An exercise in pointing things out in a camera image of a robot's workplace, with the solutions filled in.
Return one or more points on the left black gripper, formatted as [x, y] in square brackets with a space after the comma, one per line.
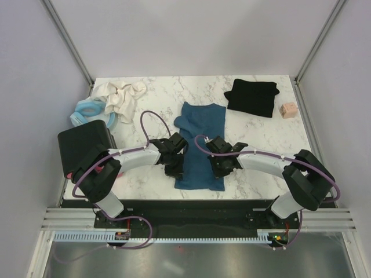
[176, 173]

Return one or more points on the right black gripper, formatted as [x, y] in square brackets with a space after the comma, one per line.
[218, 174]

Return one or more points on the blue t shirt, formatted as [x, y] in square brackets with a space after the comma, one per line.
[207, 120]

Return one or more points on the black pink drawer organizer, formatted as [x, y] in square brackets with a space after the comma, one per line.
[76, 142]

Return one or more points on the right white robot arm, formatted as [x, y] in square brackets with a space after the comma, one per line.
[307, 179]

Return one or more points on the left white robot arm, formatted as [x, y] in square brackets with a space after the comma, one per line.
[97, 172]

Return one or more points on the white t shirt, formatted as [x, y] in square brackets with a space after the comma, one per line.
[120, 98]

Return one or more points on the folded black t shirt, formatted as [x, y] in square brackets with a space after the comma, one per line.
[255, 98]

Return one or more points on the small pink cube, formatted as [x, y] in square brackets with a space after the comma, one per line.
[288, 110]

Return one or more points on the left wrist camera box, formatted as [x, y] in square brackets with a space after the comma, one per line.
[178, 141]

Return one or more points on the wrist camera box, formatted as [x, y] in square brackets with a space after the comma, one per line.
[218, 145]
[178, 141]

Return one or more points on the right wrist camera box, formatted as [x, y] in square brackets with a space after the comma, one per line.
[218, 145]

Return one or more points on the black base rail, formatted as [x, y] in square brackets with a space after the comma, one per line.
[197, 218]

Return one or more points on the white cable duct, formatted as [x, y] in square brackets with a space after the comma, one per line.
[126, 237]

